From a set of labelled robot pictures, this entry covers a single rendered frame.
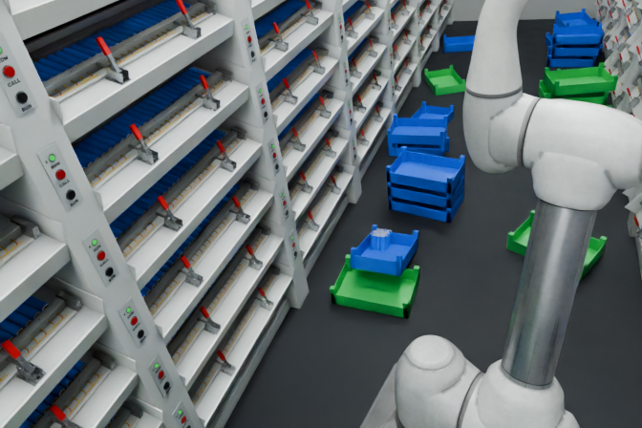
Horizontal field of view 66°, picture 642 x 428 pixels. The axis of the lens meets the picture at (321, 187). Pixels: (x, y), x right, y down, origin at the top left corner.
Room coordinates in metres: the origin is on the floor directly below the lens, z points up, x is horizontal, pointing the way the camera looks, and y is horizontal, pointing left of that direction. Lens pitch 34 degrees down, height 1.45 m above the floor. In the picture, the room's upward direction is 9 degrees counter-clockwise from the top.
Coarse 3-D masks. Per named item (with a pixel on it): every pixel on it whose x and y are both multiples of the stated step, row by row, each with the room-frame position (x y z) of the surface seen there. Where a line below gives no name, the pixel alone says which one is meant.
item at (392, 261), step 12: (372, 228) 1.69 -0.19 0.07; (396, 240) 1.64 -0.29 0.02; (408, 240) 1.62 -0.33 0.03; (360, 252) 1.54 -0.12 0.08; (372, 252) 1.56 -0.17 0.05; (384, 252) 1.56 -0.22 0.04; (396, 252) 1.55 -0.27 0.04; (408, 252) 1.45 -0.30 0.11; (360, 264) 1.42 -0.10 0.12; (372, 264) 1.41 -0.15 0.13; (384, 264) 1.39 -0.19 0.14; (396, 264) 1.37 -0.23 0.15
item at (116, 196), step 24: (240, 72) 1.37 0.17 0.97; (216, 96) 1.28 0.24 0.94; (240, 96) 1.32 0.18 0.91; (192, 120) 1.16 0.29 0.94; (216, 120) 1.20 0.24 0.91; (168, 144) 1.05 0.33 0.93; (192, 144) 1.10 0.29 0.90; (144, 168) 0.96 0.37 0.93; (168, 168) 1.02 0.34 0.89; (96, 192) 0.82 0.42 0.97; (120, 192) 0.88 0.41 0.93; (144, 192) 0.94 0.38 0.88
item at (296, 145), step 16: (320, 96) 1.86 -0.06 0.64; (336, 96) 2.00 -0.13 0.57; (304, 112) 1.84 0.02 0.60; (320, 112) 1.87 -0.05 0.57; (336, 112) 1.90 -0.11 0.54; (288, 128) 1.71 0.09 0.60; (304, 128) 1.75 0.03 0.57; (320, 128) 1.77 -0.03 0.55; (288, 144) 1.64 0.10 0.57; (304, 144) 1.62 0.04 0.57; (288, 160) 1.54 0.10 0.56; (304, 160) 1.61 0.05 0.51; (288, 176) 1.46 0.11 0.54
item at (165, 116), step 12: (216, 72) 1.37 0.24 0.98; (192, 96) 1.24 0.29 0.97; (168, 108) 1.16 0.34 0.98; (180, 108) 1.19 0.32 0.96; (156, 120) 1.11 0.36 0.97; (168, 120) 1.14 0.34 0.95; (144, 132) 1.06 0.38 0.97; (120, 144) 1.00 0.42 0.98; (108, 156) 0.96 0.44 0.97; (120, 156) 0.98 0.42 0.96; (96, 168) 0.92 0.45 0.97
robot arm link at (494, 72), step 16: (496, 0) 0.82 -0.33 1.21; (512, 0) 0.81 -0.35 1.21; (480, 16) 0.85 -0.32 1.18; (496, 16) 0.82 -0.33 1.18; (512, 16) 0.81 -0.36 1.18; (480, 32) 0.84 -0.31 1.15; (496, 32) 0.82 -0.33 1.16; (512, 32) 0.82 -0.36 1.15; (480, 48) 0.84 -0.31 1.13; (496, 48) 0.82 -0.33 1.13; (512, 48) 0.82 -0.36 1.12; (480, 64) 0.83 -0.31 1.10; (496, 64) 0.81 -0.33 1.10; (512, 64) 0.81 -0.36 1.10; (480, 80) 0.82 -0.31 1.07; (496, 80) 0.81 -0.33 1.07; (512, 80) 0.81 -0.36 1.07; (480, 96) 0.82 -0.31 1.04; (496, 96) 0.80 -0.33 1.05
